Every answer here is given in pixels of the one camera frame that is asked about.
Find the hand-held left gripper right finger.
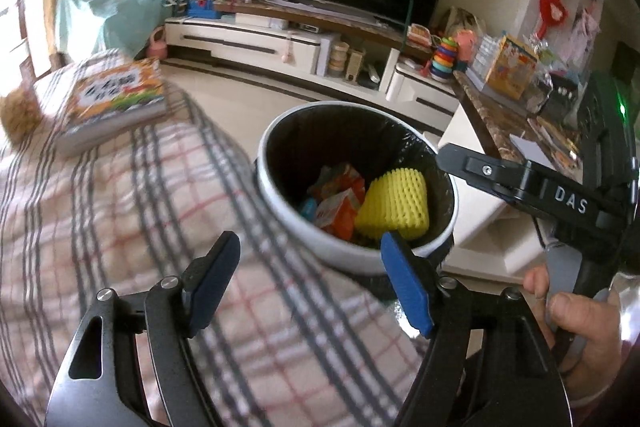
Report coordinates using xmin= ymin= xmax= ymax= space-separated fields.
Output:
xmin=379 ymin=230 xmax=571 ymax=427

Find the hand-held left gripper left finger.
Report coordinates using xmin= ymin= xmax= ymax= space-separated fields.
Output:
xmin=44 ymin=230 xmax=242 ymax=427

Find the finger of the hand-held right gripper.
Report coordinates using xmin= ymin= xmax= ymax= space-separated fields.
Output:
xmin=436 ymin=143 xmax=539 ymax=204

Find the yellow foam fruit net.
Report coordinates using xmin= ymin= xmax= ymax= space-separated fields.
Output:
xmin=354 ymin=167 xmax=431 ymax=242

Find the white round trash bin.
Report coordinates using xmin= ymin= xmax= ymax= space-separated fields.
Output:
xmin=254 ymin=103 xmax=460 ymax=275

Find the red snack packet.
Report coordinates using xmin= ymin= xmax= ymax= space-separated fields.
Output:
xmin=315 ymin=189 xmax=365 ymax=240

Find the person's right hand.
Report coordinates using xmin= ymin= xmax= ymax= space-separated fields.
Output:
xmin=522 ymin=267 xmax=624 ymax=404

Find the marble top side cabinet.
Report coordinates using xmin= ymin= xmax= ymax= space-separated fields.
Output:
xmin=439 ymin=69 xmax=591 ymax=285

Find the white paper sheet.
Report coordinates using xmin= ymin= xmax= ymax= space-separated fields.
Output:
xmin=509 ymin=134 xmax=551 ymax=170

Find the plaid blanket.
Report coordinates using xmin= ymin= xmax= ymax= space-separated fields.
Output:
xmin=0 ymin=59 xmax=436 ymax=427

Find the black box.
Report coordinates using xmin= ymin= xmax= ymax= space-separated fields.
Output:
xmin=537 ymin=74 xmax=576 ymax=115

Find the colourful yellow box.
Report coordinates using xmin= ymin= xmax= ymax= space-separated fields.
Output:
xmin=485 ymin=36 xmax=538 ymax=100

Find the clear plastic container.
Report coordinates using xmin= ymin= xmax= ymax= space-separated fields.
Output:
xmin=470 ymin=34 xmax=501 ymax=80

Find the pink plastic toy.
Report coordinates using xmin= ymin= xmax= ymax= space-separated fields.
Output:
xmin=454 ymin=32 xmax=476 ymax=60

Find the red yellow toy bus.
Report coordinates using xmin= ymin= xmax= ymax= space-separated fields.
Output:
xmin=407 ymin=24 xmax=433 ymax=50

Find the patterned bag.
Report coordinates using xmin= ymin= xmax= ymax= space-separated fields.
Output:
xmin=445 ymin=7 xmax=486 ymax=38

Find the wooden block toy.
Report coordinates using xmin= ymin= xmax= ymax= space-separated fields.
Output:
xmin=345 ymin=48 xmax=366 ymax=82

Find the round wooden box stack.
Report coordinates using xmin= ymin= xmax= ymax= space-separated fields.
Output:
xmin=327 ymin=41 xmax=349 ymax=78

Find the colourful children's book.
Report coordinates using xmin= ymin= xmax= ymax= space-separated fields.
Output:
xmin=52 ymin=57 xmax=168 ymax=158

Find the white television stand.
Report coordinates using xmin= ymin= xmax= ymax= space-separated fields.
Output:
xmin=162 ymin=0 xmax=461 ymax=120

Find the pink toy watering can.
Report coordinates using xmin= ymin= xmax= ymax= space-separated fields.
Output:
xmin=146 ymin=29 xmax=168 ymax=58

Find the teal dust cover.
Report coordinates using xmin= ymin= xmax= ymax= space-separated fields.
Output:
xmin=54 ymin=0 xmax=173 ymax=62

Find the rainbow stacking ring toy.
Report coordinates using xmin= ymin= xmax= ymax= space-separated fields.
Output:
xmin=431 ymin=37 xmax=460 ymax=80

